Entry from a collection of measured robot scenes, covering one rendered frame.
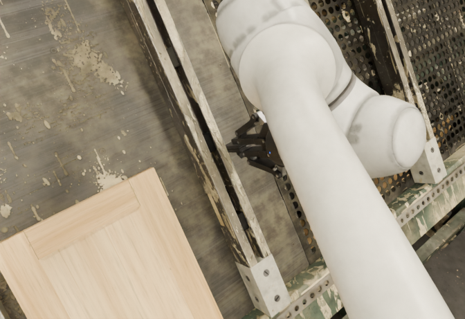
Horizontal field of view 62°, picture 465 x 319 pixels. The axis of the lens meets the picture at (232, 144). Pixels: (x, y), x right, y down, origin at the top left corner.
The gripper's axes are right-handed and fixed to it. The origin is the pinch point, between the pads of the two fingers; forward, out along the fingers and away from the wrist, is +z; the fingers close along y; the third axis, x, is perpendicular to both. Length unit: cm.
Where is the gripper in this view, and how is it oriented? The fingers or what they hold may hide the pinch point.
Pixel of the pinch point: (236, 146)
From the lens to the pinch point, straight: 79.8
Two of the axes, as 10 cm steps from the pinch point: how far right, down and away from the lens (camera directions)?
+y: -3.8, -9.1, -1.7
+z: -4.7, 0.3, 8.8
